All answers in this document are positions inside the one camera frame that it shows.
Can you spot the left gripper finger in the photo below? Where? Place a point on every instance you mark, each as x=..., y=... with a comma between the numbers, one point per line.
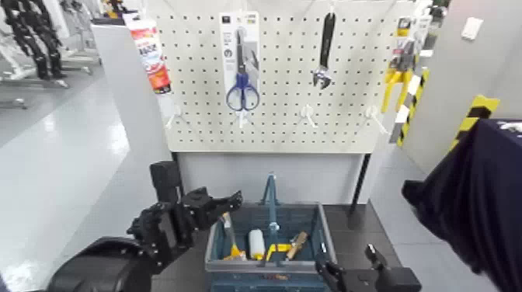
x=218, y=214
x=230, y=199

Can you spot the black chrome adjustable wrench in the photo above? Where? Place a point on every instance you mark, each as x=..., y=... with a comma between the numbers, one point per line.
x=326, y=41

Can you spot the white paint roller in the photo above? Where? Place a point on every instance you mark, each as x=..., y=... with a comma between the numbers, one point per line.
x=256, y=244

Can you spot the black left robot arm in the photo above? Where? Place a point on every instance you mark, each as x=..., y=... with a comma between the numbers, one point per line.
x=98, y=267

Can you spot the blue scissors in package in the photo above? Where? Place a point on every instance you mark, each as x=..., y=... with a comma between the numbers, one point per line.
x=242, y=87

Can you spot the white pegboard hook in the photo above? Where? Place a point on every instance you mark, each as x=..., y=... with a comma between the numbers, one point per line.
x=242, y=119
x=308, y=114
x=373, y=115
x=174, y=115

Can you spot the black pegboard stand leg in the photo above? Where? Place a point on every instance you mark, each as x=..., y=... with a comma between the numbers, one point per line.
x=175, y=157
x=361, y=179

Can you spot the white orange sealant tube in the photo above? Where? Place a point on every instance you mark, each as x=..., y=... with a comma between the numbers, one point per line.
x=151, y=57

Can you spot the white wall switch plate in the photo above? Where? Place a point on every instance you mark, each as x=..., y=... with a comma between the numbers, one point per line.
x=472, y=28

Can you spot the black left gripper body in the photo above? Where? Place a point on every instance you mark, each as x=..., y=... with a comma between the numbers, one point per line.
x=171, y=228

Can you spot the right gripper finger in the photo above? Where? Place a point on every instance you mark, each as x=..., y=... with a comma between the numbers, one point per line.
x=331, y=276
x=373, y=255

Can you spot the yellow black corner guard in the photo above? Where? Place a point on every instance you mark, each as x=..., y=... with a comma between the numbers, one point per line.
x=477, y=112

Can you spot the yellow pliers in package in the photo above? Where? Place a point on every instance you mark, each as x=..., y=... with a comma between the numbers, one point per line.
x=394, y=79

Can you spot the blue plastic tool crate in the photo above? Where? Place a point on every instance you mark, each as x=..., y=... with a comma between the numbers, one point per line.
x=269, y=283

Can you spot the cream perforated pegboard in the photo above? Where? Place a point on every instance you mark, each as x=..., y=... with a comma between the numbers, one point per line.
x=285, y=130

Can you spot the dark navy cloth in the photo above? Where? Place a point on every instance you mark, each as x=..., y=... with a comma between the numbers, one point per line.
x=481, y=204

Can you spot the yellow angled tool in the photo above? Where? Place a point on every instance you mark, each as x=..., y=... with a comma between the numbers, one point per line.
x=278, y=248

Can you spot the yellow black striped post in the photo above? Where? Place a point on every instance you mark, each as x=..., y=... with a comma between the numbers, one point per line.
x=410, y=110

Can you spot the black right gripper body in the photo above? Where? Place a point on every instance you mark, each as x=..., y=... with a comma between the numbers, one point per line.
x=365, y=281

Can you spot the black humanoid robot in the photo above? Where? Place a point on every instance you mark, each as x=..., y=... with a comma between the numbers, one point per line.
x=36, y=36

